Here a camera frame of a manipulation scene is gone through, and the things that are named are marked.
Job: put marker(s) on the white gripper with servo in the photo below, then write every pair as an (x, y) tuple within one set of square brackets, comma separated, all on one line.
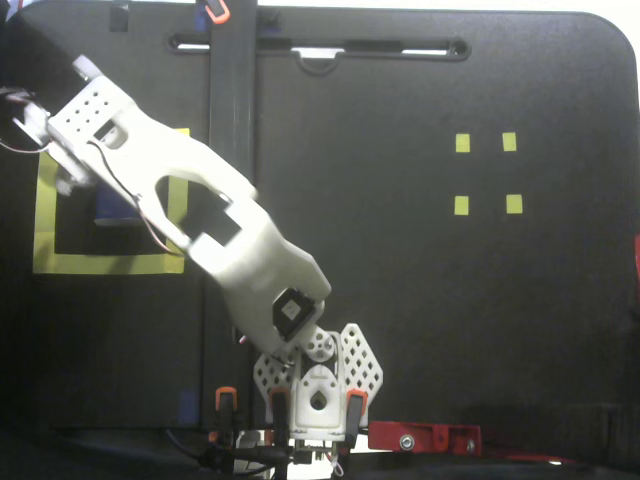
[(68, 176)]

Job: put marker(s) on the blue and white charger block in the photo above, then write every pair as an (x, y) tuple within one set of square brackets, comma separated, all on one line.
[(112, 205)]

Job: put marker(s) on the white robot arm with base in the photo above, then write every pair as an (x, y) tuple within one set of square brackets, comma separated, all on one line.
[(270, 270)]

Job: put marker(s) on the yellow tape square outline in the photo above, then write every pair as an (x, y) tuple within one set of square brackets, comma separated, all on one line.
[(44, 225)]

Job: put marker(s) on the black tape piece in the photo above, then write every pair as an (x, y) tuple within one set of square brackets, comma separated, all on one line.
[(119, 20)]

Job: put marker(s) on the black flat table strip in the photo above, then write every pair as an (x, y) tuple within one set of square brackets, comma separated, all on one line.
[(232, 100)]

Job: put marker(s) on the blue tape piece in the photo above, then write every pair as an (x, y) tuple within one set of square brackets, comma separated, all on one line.
[(201, 22), (187, 407)]

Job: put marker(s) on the orange and black clamp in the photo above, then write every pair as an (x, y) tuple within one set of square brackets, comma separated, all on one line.
[(280, 415), (356, 415), (216, 14), (226, 415)]

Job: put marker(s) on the small yellow tape marker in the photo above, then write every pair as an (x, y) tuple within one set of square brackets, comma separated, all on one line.
[(514, 204), (509, 142), (462, 205), (463, 143)]

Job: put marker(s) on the red corner bracket with bolt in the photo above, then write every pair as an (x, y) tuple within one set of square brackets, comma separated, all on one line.
[(395, 435)]

